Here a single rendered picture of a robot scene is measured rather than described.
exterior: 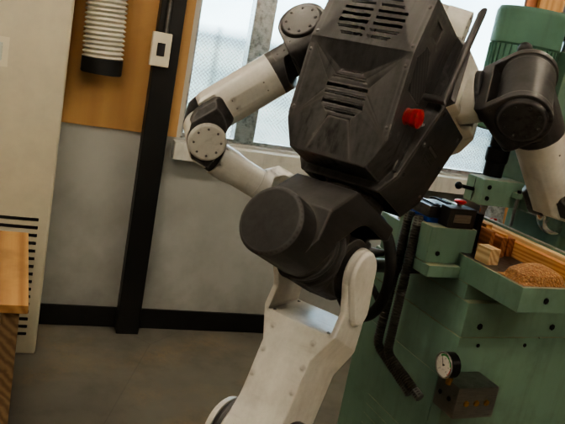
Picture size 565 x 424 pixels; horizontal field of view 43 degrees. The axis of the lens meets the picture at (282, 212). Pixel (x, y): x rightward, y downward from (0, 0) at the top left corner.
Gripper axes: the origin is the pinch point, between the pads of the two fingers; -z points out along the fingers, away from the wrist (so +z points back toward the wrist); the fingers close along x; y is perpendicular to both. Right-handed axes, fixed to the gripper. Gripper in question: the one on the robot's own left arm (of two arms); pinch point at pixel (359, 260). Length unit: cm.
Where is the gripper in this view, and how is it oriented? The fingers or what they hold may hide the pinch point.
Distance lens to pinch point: 170.3
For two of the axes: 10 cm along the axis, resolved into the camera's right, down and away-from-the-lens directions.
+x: 6.6, -2.0, -7.2
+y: 3.0, -8.1, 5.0
